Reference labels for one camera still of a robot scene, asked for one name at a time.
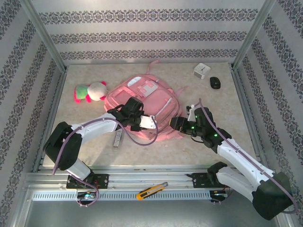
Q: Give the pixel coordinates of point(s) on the white square alarm clock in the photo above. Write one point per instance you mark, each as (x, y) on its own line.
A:
(202, 70)

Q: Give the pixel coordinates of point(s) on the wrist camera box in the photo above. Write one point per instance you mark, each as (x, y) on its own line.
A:
(190, 110)
(148, 121)

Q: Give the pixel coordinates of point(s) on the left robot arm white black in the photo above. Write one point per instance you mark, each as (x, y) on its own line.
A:
(94, 125)

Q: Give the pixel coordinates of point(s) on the yellow utility knife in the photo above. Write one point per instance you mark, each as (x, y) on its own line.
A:
(149, 192)

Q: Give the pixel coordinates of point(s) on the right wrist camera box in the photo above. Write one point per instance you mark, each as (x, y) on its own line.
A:
(190, 110)

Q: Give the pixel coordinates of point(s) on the small grey rectangular box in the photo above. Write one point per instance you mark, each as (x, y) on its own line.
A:
(117, 139)

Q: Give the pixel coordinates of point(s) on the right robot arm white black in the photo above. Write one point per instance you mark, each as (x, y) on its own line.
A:
(236, 156)

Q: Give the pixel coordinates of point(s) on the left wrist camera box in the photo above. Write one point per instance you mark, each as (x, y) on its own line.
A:
(148, 121)

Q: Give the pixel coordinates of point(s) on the aluminium side rail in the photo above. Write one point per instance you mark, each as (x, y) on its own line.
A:
(55, 104)
(246, 104)

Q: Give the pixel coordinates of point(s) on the small electronics board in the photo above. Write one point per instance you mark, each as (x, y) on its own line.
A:
(86, 195)
(219, 195)

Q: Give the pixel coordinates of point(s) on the white green pink plush toy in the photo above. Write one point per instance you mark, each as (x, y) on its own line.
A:
(95, 89)

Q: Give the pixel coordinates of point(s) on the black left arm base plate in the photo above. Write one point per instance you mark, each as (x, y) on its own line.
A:
(104, 180)

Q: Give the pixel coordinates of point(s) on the pink backpack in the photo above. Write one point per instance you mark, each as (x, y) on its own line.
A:
(151, 101)

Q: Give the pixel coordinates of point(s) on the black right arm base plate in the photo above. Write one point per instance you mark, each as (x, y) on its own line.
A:
(198, 180)

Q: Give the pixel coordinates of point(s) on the black computer mouse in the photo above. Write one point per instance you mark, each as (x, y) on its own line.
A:
(215, 82)

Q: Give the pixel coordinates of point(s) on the aluminium mounting rail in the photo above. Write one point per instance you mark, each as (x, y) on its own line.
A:
(151, 176)

